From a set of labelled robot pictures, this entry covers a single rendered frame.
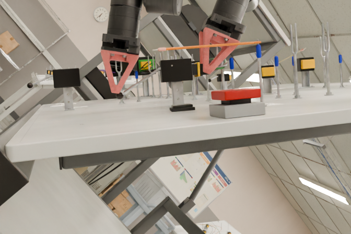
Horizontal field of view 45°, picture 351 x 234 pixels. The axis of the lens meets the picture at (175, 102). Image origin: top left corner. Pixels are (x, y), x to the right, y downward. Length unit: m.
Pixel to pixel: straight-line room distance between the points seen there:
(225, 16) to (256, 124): 0.31
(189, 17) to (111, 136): 1.44
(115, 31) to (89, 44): 7.59
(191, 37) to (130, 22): 1.11
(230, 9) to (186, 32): 1.08
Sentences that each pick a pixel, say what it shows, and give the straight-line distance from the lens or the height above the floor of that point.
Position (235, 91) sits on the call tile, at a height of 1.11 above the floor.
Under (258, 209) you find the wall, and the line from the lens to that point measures 10.27.
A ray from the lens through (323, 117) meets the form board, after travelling 0.55.
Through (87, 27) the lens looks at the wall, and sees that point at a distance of 8.36.
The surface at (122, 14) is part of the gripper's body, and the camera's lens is 0.76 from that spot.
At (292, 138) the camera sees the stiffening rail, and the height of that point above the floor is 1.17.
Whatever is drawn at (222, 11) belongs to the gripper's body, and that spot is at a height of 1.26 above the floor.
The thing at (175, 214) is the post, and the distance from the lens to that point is 1.55.
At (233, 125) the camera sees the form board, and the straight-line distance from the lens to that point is 0.49.
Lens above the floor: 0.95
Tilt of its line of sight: 11 degrees up
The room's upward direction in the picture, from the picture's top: 49 degrees clockwise
